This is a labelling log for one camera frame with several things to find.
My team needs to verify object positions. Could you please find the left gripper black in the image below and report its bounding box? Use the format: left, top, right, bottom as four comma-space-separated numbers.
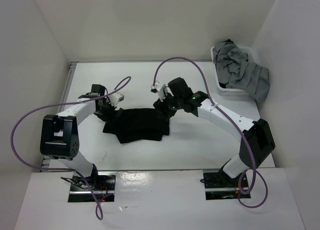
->
93, 98, 123, 127

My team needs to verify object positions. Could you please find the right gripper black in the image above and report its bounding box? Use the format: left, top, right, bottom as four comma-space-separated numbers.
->
153, 89, 183, 121

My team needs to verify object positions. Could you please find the black skirt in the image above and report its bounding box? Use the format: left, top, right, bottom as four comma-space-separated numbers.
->
102, 108, 170, 144

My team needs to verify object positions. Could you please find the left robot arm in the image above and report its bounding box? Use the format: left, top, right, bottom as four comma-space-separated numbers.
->
40, 84, 124, 190

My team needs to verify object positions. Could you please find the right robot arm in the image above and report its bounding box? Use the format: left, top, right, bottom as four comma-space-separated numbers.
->
151, 77, 275, 187

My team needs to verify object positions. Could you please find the white plastic basket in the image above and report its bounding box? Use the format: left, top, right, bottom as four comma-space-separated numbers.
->
210, 45, 260, 96

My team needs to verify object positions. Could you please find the grey skirt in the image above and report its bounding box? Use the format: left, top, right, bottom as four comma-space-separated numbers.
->
213, 40, 270, 103

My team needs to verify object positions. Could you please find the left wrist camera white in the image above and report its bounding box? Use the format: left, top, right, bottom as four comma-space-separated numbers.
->
108, 92, 125, 108

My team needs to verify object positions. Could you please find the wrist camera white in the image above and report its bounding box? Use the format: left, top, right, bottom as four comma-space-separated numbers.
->
151, 81, 169, 102
108, 92, 125, 108

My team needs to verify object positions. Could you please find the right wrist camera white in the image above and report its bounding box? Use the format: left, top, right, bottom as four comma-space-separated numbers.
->
151, 81, 169, 102

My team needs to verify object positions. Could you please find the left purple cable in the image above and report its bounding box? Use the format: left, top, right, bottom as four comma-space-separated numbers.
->
10, 76, 132, 220

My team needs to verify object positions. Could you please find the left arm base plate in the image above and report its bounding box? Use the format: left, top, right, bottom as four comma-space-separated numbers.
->
61, 172, 116, 203

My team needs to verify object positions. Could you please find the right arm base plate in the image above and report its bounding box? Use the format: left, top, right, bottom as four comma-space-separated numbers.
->
200, 170, 251, 200

